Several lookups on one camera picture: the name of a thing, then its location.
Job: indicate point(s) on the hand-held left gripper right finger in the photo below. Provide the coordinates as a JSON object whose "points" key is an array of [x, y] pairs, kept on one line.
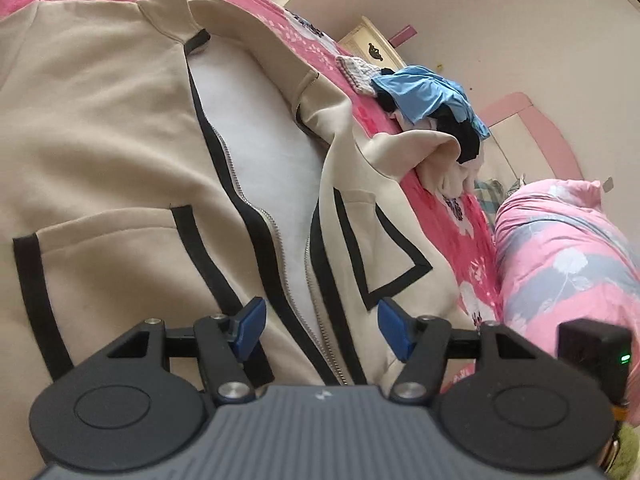
{"points": [[392, 330]]}

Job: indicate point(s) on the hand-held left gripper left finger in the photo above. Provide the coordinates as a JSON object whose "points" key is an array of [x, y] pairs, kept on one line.
{"points": [[252, 325]]}

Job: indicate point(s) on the beige zip jacket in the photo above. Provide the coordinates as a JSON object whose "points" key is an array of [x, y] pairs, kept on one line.
{"points": [[100, 135]]}

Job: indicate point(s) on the pink floral quilt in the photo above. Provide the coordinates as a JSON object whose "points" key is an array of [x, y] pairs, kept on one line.
{"points": [[560, 260]]}

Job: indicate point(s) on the pink floral blanket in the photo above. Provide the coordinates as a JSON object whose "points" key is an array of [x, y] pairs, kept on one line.
{"points": [[450, 240]]}

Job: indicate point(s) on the checkered pillow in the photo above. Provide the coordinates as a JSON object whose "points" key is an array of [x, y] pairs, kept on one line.
{"points": [[487, 197]]}

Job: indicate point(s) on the white garment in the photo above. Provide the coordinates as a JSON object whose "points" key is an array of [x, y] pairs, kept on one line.
{"points": [[462, 177]]}

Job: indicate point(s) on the black garment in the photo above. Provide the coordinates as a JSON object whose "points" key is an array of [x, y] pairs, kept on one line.
{"points": [[467, 142]]}

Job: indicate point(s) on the pink headboard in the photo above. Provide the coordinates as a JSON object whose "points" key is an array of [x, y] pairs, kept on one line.
{"points": [[547, 132]]}

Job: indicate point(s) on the light blue garment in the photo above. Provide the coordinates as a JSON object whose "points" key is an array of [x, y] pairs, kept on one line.
{"points": [[420, 92]]}

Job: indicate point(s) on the white knitted cloth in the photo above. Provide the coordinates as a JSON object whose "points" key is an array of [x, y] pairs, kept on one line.
{"points": [[357, 74]]}

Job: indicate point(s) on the cream nightstand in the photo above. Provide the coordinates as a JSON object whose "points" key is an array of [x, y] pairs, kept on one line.
{"points": [[370, 42]]}

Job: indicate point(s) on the wall socket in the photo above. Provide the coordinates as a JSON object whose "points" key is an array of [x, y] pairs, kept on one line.
{"points": [[608, 185]]}

